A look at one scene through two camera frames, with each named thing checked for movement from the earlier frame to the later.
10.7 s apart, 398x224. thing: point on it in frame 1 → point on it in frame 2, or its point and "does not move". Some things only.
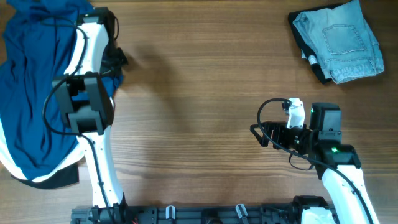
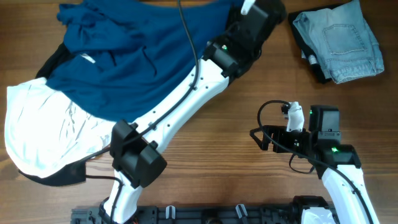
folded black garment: x=307 y=48 does not move
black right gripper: x=280 y=127 does not move
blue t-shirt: x=40 y=41 → x=120 y=56
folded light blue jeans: x=342 y=41 does not move
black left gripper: x=115 y=69 → x=232 y=20
